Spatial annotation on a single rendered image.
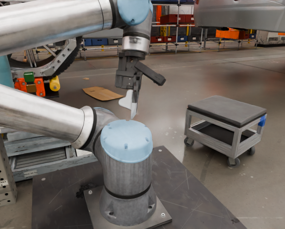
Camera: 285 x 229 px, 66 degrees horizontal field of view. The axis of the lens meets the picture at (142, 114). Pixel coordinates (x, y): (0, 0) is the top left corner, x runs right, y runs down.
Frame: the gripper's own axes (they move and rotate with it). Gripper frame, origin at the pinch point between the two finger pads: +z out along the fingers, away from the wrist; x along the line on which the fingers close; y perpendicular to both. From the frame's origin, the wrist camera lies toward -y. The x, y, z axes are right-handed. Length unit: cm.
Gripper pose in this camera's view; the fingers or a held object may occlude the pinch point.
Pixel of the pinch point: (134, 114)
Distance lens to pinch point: 74.7
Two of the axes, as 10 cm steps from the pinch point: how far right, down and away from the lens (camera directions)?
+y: -9.9, -1.1, 0.2
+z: -1.1, 9.9, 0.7
